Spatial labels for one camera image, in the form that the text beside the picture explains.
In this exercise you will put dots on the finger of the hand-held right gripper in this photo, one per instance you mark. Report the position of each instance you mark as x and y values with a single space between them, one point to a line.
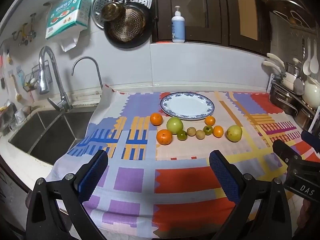
311 140
286 152

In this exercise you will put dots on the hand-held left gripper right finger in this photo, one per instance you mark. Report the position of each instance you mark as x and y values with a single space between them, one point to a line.
223 175

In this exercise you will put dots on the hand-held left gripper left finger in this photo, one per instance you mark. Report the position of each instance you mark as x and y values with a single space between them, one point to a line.
93 175

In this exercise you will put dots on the yellowish green apple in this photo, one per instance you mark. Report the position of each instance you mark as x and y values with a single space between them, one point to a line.
234 133

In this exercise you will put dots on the green persimmon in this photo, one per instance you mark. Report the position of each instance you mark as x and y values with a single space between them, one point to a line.
182 135
208 130

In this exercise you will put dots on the small orange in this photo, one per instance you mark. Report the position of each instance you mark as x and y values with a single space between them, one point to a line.
210 120
218 131

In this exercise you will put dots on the blue rimmed white plate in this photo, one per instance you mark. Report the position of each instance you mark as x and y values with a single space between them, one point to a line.
187 106

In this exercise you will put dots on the large orange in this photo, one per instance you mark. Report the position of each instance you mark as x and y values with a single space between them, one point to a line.
164 137
156 119

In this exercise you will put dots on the person's right forearm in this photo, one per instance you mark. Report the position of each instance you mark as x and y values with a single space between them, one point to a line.
305 217

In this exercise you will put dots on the colourful patterned tablecloth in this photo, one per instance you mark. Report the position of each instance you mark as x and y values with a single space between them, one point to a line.
130 180

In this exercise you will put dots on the small brown round fruit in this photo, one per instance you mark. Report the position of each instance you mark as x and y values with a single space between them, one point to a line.
191 131
200 134

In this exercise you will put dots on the white teapot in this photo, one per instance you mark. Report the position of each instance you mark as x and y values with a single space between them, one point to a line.
312 92

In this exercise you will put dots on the metal spatula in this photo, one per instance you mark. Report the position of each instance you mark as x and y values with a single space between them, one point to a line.
298 85

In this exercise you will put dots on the stainless steel sink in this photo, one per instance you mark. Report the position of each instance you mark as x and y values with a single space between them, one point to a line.
50 135

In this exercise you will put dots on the white plastic spoon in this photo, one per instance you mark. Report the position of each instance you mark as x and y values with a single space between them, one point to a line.
306 65
314 62

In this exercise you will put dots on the thin gooseneck faucet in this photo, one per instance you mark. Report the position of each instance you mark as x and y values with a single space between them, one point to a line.
87 58

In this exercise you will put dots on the chrome kitchen faucet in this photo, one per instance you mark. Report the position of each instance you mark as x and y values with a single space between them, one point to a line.
47 65

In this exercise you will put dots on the perforated metal strainer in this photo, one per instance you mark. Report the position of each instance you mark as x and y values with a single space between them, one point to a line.
128 26

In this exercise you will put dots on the blue pump soap bottle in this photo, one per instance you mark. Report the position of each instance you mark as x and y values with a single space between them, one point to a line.
178 27

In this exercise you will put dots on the black frying pan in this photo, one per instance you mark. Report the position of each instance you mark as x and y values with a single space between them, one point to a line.
146 30

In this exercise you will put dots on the dark wooden cabinet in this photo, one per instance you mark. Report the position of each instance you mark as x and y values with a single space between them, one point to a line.
215 10

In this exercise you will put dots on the green paper towel pack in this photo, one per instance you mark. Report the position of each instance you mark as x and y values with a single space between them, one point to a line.
68 15

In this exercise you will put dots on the small brass ladle pot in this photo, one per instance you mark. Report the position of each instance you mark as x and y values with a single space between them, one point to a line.
113 10

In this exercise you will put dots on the metal wall hooks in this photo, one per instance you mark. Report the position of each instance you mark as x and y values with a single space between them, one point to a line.
25 32

